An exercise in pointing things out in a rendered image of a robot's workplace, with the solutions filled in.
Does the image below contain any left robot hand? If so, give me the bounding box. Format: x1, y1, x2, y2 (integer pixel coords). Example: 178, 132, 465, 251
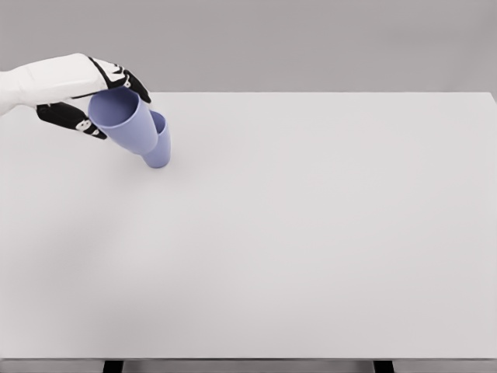
23, 53, 152, 141

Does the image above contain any blue plastic cup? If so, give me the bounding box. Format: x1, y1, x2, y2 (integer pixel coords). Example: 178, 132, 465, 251
87, 85, 159, 155
141, 110, 172, 169

